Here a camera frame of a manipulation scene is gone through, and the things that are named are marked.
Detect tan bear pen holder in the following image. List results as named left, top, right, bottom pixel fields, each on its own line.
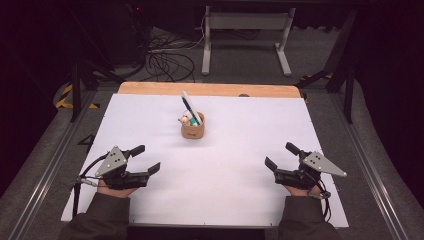
left=177, top=111, right=206, bottom=140

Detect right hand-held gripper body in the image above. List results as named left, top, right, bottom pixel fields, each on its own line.
left=274, top=149, right=348, bottom=191

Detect white pen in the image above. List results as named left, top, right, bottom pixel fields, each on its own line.
left=181, top=89, right=204, bottom=126

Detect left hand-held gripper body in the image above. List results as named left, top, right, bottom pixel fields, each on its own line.
left=94, top=145, right=151, bottom=191

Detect black metal stand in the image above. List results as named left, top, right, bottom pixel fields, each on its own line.
left=294, top=8, right=356, bottom=124
left=68, top=61, right=126, bottom=123

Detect person's right hand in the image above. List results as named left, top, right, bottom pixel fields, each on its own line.
left=283, top=183, right=323, bottom=198

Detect metal stand frame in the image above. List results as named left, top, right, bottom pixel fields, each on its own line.
left=201, top=4, right=297, bottom=78

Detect yellow black floor tape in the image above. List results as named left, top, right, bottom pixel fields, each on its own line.
left=54, top=83, right=101, bottom=110

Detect white table board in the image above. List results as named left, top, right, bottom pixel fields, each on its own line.
left=60, top=93, right=350, bottom=230

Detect person's left hand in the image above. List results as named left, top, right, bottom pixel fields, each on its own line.
left=97, top=179, right=139, bottom=199

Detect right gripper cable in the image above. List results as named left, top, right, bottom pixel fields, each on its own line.
left=308, top=179, right=333, bottom=224

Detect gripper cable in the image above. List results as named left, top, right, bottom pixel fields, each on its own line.
left=68, top=151, right=111, bottom=218
left=308, top=179, right=333, bottom=224

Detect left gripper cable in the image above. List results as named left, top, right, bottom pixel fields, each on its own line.
left=68, top=151, right=111, bottom=218

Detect metal floor rail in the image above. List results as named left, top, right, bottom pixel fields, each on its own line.
left=6, top=89, right=98, bottom=240
left=328, top=93, right=411, bottom=240

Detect black floor cables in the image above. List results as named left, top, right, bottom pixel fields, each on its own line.
left=144, top=28, right=206, bottom=83

